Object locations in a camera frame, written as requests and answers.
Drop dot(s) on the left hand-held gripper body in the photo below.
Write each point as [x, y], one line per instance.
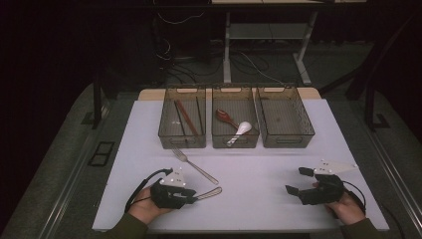
[166, 197]

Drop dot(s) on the metal fork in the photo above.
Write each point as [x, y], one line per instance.
[195, 167]

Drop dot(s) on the brown wooden spoon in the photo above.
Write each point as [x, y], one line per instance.
[224, 115]

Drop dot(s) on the brown wooden chopstick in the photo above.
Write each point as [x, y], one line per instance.
[188, 117]
[185, 118]

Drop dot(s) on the person's left hand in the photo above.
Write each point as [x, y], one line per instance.
[142, 207]

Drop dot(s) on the smoky transparent plastic bin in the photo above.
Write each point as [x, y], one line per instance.
[245, 106]
[285, 116]
[182, 141]

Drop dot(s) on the metal floor rail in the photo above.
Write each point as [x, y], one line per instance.
[66, 195]
[398, 186]

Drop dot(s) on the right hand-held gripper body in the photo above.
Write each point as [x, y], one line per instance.
[326, 192]

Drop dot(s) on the person's right hand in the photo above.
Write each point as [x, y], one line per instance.
[348, 209]

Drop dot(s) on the black metal stand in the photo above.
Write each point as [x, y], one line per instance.
[370, 106]
[97, 106]

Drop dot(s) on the white standing desk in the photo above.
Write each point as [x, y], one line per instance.
[227, 49]

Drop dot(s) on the black slanted bar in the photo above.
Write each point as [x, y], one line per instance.
[375, 53]

